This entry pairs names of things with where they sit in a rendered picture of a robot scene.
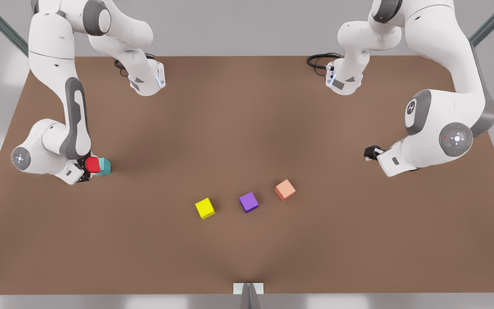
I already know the red wooden cube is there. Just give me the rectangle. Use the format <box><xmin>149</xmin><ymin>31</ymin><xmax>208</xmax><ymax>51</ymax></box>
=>
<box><xmin>85</xmin><ymin>156</ymin><xmax>102</xmax><ymax>174</ymax></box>

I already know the yellow wooden cube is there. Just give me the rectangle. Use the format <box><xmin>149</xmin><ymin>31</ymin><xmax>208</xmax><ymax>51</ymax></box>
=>
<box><xmin>195</xmin><ymin>197</ymin><xmax>216</xmax><ymax>220</ymax></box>

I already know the black cable loop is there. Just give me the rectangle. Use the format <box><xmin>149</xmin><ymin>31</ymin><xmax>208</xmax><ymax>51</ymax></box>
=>
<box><xmin>306</xmin><ymin>52</ymin><xmax>343</xmax><ymax>78</ymax></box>
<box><xmin>114</xmin><ymin>53</ymin><xmax>157</xmax><ymax>79</ymax></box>

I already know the white post foot plate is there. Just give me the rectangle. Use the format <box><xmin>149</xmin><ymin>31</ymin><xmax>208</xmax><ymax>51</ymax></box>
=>
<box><xmin>233</xmin><ymin>283</ymin><xmax>265</xmax><ymax>295</ymax></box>

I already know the purple wooden cube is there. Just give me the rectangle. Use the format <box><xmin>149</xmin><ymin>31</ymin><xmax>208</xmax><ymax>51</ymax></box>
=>
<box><xmin>239</xmin><ymin>191</ymin><xmax>259</xmax><ymax>214</ymax></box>

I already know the orange wooden cube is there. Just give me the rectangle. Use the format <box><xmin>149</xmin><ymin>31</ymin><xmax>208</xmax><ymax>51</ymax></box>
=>
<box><xmin>274</xmin><ymin>179</ymin><xmax>296</xmax><ymax>202</ymax></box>

